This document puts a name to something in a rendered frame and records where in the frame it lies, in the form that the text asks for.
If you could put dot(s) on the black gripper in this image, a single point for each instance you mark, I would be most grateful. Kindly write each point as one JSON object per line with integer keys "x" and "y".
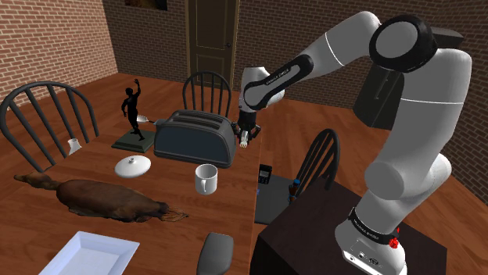
{"x": 247, "y": 119}

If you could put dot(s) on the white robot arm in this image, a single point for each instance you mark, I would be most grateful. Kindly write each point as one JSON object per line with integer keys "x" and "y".
{"x": 419, "y": 125}

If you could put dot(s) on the black calculator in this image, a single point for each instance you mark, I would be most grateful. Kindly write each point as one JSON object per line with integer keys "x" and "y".
{"x": 265, "y": 174}

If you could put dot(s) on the dark grey toaster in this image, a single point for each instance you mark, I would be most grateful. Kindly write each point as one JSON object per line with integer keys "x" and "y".
{"x": 194, "y": 143}

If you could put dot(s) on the white mug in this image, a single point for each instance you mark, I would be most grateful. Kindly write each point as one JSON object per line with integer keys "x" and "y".
{"x": 206, "y": 179}

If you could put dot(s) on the dark spindle-back chair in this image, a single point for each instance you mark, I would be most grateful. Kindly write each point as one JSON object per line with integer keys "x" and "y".
{"x": 207, "y": 74}
{"x": 272, "y": 198}
{"x": 23, "y": 93}

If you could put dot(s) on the brown bottle with blue cap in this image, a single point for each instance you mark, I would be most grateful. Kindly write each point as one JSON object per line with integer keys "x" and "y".
{"x": 294, "y": 190}

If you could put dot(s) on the brown panel door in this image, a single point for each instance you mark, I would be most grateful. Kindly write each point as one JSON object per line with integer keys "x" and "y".
{"x": 211, "y": 38}

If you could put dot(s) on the black dancer figure on base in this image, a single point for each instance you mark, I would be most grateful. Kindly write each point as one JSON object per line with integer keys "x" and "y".
{"x": 132, "y": 110}

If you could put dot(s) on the dark robot stand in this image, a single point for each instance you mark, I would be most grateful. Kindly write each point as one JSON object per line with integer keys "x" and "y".
{"x": 305, "y": 236}

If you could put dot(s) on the white round lid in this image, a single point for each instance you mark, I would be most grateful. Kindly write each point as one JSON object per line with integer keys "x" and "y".
{"x": 132, "y": 167}

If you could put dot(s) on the grey chair back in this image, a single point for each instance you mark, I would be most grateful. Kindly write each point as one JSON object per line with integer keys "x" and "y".
{"x": 215, "y": 255}

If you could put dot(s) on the brown walrus figure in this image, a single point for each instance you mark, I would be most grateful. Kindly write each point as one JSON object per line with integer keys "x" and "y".
{"x": 99, "y": 200}

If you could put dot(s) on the white rectangular tray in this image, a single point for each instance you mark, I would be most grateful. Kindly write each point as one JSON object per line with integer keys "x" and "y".
{"x": 87, "y": 257}

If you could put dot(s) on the dark wall picture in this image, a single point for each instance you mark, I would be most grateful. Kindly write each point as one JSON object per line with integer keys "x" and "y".
{"x": 146, "y": 3}

